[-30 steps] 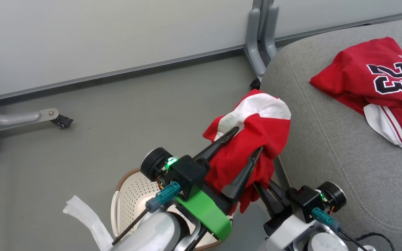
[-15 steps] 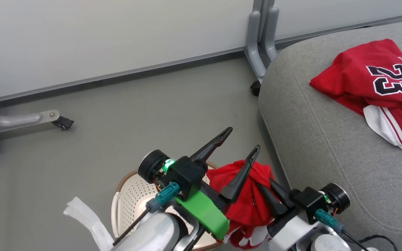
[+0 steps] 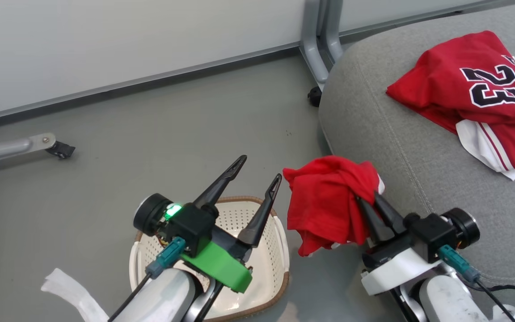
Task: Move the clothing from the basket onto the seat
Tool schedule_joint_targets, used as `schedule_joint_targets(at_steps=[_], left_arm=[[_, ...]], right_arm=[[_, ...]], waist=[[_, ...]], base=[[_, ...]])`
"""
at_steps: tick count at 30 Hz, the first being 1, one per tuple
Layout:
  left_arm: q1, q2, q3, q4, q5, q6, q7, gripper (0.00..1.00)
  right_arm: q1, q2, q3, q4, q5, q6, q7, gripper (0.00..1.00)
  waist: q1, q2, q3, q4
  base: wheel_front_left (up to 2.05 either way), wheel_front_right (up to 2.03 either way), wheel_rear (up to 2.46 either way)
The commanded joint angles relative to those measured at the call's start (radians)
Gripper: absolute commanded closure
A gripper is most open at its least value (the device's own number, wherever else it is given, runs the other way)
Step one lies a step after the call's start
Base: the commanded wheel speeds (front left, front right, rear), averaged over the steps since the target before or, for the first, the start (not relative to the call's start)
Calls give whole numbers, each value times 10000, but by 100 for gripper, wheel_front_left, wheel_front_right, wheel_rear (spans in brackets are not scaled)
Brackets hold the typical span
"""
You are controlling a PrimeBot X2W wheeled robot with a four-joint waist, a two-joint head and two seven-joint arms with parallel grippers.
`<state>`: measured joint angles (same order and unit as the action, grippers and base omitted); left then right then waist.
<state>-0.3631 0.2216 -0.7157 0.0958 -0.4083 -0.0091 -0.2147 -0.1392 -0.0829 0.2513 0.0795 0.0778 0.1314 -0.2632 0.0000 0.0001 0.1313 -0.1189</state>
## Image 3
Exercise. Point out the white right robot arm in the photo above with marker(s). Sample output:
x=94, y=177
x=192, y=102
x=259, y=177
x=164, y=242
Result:
x=445, y=299

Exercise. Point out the red jersey number 23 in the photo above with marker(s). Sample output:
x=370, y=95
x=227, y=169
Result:
x=463, y=89

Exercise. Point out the white perforated laundry basket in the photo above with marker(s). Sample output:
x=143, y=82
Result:
x=266, y=273

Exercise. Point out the long grey partition foot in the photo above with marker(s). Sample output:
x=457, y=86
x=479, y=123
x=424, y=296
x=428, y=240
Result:
x=2, y=150

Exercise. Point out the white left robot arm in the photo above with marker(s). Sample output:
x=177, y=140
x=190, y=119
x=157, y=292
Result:
x=168, y=295

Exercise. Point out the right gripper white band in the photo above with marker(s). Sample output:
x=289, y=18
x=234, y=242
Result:
x=427, y=232

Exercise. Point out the plain red garment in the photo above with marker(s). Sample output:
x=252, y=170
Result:
x=324, y=201

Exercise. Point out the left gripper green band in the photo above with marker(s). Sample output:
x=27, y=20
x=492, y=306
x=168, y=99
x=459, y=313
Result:
x=204, y=255

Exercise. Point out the black caster wheel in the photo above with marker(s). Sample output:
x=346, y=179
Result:
x=314, y=96
x=61, y=150

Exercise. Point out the grey fabric sofa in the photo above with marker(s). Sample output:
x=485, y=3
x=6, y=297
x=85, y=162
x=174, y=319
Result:
x=418, y=147

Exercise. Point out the white fabric strip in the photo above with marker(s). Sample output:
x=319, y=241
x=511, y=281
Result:
x=74, y=295

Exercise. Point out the curved grey partition leg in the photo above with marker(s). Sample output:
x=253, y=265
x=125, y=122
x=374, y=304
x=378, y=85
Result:
x=333, y=36
x=313, y=49

